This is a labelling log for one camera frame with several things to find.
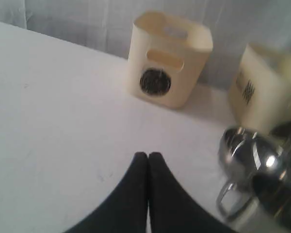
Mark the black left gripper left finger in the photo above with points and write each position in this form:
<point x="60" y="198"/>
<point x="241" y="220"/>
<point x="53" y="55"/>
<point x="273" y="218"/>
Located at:
<point x="125" y="209"/>

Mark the cream bin with black triangle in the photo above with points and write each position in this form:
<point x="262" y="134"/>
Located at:
<point x="260" y="93"/>

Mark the stainless steel bowl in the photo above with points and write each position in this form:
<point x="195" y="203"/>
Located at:
<point x="244" y="152"/>

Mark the stainless steel mug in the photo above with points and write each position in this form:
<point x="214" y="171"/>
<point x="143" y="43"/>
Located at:
<point x="271" y="191"/>

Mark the cream bin with black circle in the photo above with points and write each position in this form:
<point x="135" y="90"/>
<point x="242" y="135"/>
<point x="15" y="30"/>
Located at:
<point x="166" y="56"/>

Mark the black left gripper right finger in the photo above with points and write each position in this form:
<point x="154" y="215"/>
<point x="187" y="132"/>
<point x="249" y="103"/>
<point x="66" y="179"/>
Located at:
<point x="171" y="208"/>

